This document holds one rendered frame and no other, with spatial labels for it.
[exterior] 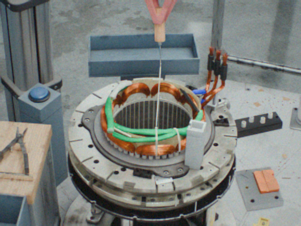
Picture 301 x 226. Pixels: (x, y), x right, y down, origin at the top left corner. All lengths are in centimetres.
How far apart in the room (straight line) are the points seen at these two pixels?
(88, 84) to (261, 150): 160
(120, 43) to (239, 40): 198
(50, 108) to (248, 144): 54
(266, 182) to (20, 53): 66
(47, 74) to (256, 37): 206
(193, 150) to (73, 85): 207
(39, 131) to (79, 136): 10
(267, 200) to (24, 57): 66
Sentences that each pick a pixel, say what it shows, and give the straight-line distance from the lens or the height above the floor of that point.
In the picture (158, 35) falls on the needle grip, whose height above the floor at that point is 131.
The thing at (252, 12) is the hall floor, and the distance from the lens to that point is 386.
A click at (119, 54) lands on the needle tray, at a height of 102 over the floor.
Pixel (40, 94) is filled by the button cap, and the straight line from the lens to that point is 151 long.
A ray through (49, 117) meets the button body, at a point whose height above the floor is 100.
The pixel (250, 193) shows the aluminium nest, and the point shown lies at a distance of 165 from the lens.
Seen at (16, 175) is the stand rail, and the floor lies 108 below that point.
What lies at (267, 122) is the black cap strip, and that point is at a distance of 184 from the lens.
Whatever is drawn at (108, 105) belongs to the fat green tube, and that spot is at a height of 115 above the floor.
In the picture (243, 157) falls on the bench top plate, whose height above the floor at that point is 78.
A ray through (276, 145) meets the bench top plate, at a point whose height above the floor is 78.
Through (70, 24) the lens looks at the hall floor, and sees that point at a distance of 370.
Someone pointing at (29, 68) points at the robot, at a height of 99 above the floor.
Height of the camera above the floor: 197
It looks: 39 degrees down
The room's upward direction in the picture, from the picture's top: 2 degrees clockwise
